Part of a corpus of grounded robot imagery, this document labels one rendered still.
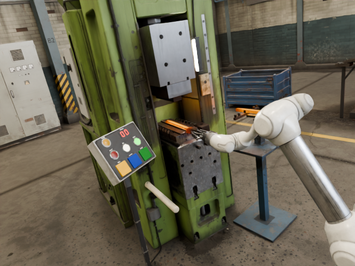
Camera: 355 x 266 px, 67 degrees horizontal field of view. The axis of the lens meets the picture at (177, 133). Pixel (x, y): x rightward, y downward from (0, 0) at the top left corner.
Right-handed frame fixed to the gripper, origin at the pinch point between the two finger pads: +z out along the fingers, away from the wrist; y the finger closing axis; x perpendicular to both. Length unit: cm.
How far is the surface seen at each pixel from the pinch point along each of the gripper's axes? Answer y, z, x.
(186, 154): -9.3, -1.3, -15.8
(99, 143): -70, -11, 18
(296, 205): 88, -25, -99
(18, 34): -66, 597, 108
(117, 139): -59, -7, 16
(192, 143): -2.5, -1.1, -9.2
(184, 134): -4.9, 5.2, -2.4
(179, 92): -3.2, 6.4, 29.4
